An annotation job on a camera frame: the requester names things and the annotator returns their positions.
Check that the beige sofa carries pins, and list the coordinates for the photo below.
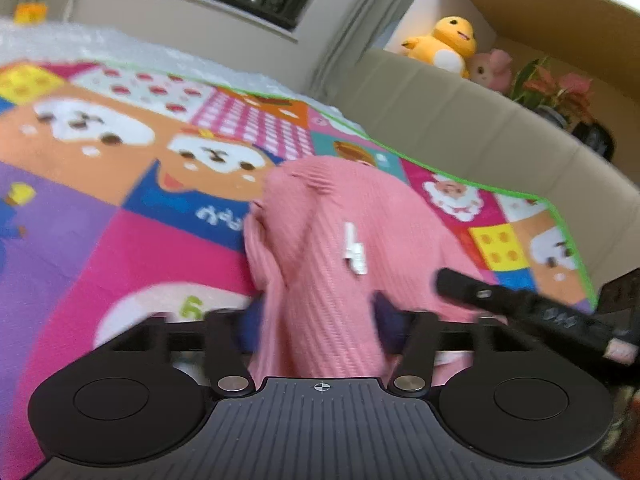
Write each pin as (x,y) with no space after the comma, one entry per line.
(475,125)

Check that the small yellow toy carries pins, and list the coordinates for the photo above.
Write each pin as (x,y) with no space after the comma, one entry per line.
(30,13)

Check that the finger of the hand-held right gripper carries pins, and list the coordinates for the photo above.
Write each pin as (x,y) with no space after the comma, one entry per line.
(520,305)

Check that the colourful printed blanket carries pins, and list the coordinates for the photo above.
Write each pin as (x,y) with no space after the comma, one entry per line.
(100,210)

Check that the potted plant red leaves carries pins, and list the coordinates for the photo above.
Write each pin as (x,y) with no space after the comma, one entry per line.
(560,90)

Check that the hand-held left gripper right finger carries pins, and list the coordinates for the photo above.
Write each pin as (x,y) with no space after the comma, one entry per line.
(387,325)

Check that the yellow duck plush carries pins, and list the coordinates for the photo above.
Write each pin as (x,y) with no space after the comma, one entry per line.
(445,42)

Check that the pink knit sweater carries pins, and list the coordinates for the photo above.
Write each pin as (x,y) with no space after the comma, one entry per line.
(320,260)

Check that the brown cardboard box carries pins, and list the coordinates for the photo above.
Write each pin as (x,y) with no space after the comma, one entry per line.
(565,20)

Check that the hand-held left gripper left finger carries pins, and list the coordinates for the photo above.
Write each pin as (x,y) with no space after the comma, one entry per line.
(248,327)

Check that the pink plush toy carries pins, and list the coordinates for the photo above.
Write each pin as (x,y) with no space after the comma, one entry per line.
(490,70)

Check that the white garment tag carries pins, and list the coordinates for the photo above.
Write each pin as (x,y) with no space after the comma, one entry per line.
(355,252)

